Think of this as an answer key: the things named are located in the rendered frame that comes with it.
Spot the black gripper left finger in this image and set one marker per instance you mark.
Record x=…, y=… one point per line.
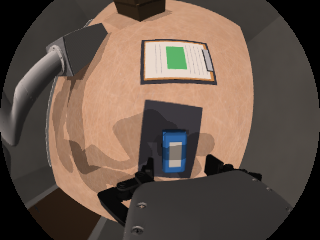
x=111, y=198

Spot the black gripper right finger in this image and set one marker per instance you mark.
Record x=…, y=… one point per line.
x=214, y=166

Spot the brown cardboard box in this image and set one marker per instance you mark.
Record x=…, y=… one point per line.
x=145, y=8

